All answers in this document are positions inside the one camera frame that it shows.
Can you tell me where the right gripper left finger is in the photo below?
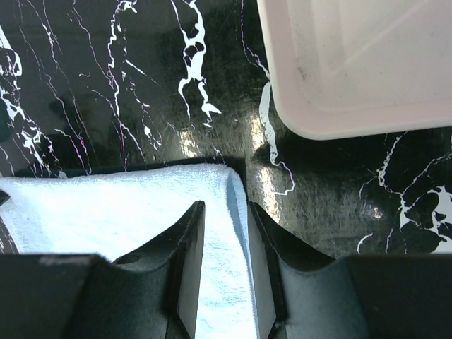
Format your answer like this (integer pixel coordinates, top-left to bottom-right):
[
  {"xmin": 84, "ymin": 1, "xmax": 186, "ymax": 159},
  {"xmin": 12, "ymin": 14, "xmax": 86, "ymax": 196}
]
[{"xmin": 70, "ymin": 201, "xmax": 205, "ymax": 338}]

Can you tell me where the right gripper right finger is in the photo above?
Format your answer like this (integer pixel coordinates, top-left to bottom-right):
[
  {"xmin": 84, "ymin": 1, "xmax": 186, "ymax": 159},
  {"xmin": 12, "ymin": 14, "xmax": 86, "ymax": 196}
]
[{"xmin": 248, "ymin": 202, "xmax": 371, "ymax": 338}]

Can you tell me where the light blue towel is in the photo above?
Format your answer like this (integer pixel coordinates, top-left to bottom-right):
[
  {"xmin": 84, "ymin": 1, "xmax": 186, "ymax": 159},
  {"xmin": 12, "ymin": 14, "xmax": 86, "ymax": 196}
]
[{"xmin": 1, "ymin": 164, "xmax": 258, "ymax": 338}]

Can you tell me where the black marble pattern mat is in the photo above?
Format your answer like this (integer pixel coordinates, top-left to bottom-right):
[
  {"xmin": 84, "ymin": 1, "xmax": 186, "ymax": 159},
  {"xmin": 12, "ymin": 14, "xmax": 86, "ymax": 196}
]
[{"xmin": 1, "ymin": 1, "xmax": 451, "ymax": 258}]

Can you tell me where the cream plastic tray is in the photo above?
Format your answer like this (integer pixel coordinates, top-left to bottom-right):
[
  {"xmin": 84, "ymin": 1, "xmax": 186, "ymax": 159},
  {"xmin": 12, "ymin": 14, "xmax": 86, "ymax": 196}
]
[{"xmin": 258, "ymin": 1, "xmax": 451, "ymax": 140}]

